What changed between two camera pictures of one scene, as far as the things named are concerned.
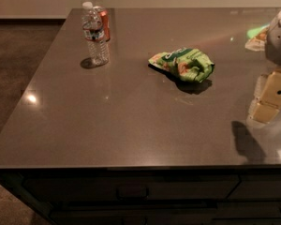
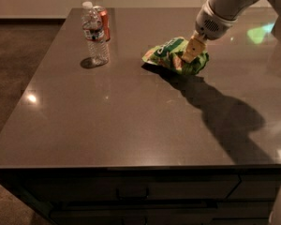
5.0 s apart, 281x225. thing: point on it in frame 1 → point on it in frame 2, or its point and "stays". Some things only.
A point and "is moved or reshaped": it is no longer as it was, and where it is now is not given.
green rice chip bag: (190, 64) is moved or reshaped
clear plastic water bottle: (93, 33) stays
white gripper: (279, 41) → (210, 24)
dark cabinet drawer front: (136, 187) stays
